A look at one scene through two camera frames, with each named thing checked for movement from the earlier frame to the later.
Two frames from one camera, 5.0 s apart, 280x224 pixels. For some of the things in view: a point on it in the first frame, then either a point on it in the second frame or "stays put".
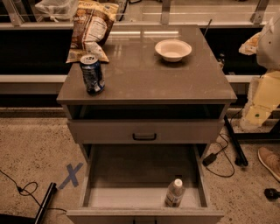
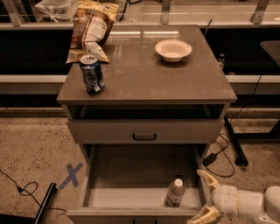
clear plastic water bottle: [175, 192] stays put
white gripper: [269, 46] to [225, 198]
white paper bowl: [172, 50] stays put
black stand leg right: [241, 159] stays put
